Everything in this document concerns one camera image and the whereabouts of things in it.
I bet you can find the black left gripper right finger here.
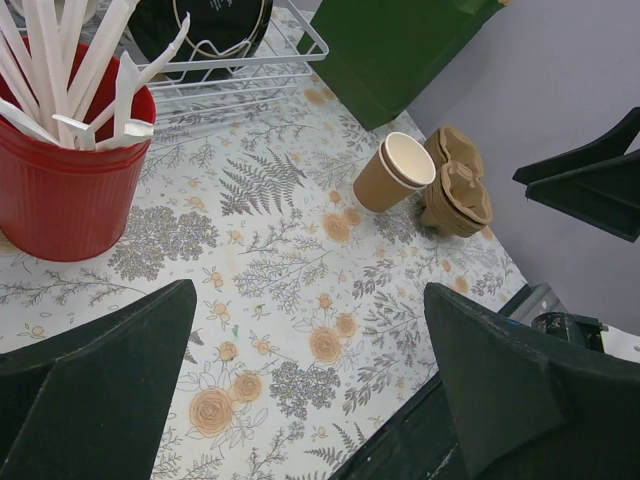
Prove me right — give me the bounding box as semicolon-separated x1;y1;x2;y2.
424;282;639;479

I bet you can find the brown paper cup stack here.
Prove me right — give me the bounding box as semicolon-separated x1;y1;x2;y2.
353;132;437;213

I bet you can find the white wire dish rack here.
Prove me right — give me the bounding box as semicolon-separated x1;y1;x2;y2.
128;1;329;104

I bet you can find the black round plate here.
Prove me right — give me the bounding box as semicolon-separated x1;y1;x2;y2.
128;0;273;61

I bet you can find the white wrapped straw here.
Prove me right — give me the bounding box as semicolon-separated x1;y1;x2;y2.
92;52;149;151
90;12;191;131
23;1;74;149
68;0;139;121

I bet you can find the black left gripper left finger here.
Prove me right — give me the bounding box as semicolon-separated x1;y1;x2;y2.
1;279;197;479

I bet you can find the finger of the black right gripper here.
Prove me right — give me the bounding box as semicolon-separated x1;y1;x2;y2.
513;107;639;243

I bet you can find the green paper bag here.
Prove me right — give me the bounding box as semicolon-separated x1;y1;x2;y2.
311;0;509;131

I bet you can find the cardboard cup carrier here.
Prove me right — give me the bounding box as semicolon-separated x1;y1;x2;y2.
420;125;493;238

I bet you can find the red ribbed straw holder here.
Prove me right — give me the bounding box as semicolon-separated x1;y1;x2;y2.
0;41;158;263

